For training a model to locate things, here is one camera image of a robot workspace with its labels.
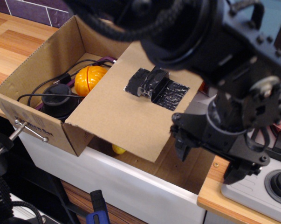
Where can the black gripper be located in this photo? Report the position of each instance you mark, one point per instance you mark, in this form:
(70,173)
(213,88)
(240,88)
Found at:
(245,156)

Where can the brown cardboard box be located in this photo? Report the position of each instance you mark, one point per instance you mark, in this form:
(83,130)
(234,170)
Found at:
(108,112)

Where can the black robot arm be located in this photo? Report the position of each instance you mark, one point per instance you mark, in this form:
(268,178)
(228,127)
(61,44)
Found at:
(221,41)

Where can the grey toy stove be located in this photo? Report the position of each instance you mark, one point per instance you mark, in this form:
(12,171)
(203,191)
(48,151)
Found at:
(251,191)

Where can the white toy sink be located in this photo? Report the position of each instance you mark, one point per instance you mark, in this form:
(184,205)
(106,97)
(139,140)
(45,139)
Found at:
(163,192)

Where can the orange toy can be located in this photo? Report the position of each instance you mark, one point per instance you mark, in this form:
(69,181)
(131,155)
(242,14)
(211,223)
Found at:
(204,88)

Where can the black stove knob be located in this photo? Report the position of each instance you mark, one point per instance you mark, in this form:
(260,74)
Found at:
(273,185)

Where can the yellow toy corn in sink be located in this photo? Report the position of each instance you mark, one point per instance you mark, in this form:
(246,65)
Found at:
(118,150)

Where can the orange toy pumpkin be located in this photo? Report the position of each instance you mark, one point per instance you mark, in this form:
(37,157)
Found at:
(87,78)

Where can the black round speaker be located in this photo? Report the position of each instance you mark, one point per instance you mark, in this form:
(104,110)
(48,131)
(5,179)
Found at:
(59,101)

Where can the black taped handle on flap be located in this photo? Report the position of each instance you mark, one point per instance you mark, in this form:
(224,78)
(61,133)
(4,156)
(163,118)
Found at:
(157,86)

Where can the blue black clamp handle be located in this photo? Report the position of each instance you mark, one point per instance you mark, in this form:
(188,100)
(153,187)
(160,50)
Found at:
(100,213)

